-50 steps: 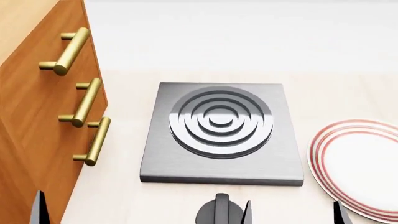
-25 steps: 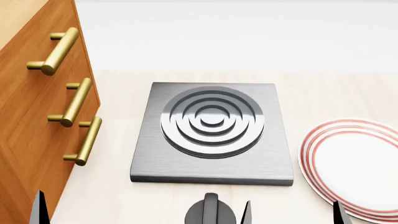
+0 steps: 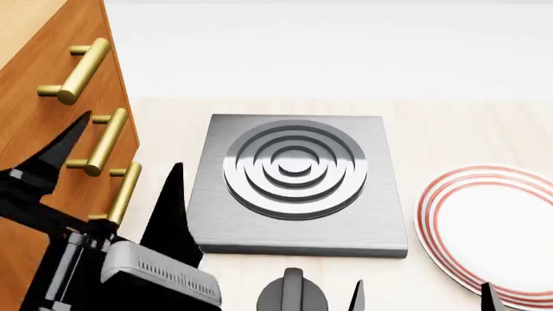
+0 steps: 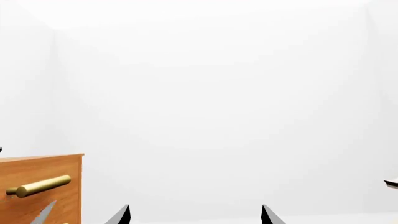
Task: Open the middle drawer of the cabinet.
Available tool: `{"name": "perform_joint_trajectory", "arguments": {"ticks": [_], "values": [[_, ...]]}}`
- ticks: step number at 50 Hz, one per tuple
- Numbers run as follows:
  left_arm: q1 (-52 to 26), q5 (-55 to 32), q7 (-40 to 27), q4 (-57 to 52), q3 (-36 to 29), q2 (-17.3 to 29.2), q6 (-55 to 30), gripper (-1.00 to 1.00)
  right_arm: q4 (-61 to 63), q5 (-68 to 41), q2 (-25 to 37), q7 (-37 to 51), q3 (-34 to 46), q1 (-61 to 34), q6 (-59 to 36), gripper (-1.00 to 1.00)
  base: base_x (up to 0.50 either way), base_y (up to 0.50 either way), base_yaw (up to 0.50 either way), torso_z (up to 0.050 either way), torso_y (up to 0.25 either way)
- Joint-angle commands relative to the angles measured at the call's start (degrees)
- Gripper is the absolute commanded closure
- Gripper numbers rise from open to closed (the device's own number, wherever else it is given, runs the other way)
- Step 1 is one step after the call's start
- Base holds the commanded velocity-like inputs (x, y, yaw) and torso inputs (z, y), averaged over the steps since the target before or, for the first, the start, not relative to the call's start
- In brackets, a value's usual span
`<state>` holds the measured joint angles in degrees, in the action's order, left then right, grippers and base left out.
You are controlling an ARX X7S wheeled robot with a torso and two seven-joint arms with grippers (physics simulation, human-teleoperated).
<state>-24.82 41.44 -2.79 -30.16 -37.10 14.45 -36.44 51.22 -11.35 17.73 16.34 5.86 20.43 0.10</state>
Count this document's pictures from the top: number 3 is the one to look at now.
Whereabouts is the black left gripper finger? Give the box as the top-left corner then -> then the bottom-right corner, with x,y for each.
138,162 -> 205,269
12,110 -> 93,196

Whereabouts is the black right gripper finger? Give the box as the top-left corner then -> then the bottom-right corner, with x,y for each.
480,282 -> 506,311
347,279 -> 365,311

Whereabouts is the wooden cabinet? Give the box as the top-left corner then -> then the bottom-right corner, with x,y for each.
0,0 -> 141,311

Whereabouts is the dark grey round knob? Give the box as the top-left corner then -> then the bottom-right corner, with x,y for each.
256,267 -> 330,311

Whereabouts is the white plate with red rings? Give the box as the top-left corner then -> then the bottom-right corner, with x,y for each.
413,163 -> 553,311

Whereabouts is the brushed steel ringed hot plate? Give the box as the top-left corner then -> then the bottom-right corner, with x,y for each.
186,113 -> 409,259

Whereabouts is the long brass drawer handle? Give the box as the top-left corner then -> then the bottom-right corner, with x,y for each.
36,37 -> 112,106
65,107 -> 129,178
87,161 -> 143,226

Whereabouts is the grey gripper camera box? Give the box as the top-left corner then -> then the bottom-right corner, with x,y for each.
100,240 -> 223,308

